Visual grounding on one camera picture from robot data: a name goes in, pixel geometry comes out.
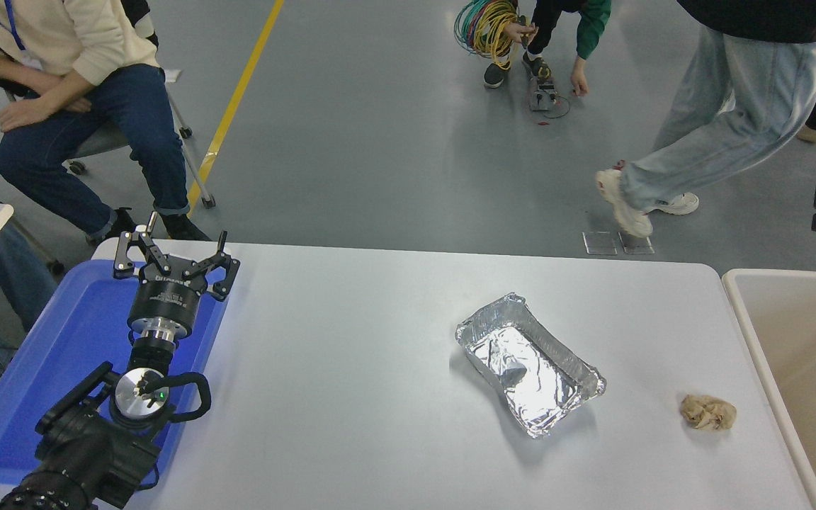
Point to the crinkled foil tray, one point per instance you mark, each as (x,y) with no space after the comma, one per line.
(532,368)

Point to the crumpled tan paper ball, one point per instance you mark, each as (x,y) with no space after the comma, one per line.
(707,412)

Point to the person's hand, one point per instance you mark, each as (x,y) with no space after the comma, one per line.
(76,105)
(25,113)
(579,81)
(521,32)

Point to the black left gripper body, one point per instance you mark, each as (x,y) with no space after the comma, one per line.
(166,301)

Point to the blue plastic tray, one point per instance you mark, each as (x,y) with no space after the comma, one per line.
(61,354)

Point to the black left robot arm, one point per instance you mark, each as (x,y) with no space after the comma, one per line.
(82,453)

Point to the black jacket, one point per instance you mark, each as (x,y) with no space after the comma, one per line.
(140,14)

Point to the clear floor plate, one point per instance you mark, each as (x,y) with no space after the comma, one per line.
(643,246)
(600,245)

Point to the large pale bin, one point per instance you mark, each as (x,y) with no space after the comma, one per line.
(812,354)

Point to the small grey device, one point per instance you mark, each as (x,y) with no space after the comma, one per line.
(542,99)

